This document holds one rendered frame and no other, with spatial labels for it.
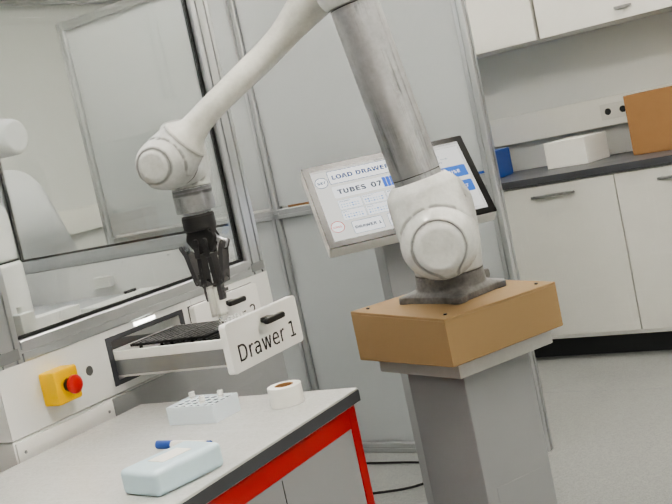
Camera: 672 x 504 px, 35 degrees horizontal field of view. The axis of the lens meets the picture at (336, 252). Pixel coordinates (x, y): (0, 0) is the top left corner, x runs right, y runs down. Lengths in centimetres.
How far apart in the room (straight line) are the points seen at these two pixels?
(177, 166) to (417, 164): 49
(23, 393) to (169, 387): 46
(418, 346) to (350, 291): 202
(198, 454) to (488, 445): 79
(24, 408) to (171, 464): 60
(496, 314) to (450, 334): 13
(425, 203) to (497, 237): 177
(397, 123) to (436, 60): 180
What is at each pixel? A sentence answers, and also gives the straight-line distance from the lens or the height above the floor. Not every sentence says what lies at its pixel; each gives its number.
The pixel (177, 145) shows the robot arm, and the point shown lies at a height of 132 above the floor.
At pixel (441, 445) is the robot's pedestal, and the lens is 245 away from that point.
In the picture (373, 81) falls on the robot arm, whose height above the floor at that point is 136.
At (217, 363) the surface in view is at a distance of 233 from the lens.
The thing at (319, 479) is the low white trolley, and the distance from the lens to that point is 208.
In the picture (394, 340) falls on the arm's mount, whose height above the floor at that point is 81.
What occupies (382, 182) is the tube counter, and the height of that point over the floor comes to 111.
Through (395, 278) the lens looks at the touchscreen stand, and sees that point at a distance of 323.
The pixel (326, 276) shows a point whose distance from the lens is 432.
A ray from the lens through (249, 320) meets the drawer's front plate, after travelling 235.
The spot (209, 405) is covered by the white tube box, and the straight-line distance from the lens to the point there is 216.
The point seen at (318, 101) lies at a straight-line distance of 421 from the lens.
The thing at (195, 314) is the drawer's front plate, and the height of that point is 91.
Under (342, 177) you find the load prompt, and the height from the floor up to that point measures 115.
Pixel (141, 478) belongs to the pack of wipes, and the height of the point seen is 79.
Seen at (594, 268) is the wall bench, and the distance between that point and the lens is 517.
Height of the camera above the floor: 125
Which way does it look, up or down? 6 degrees down
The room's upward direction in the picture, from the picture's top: 12 degrees counter-clockwise
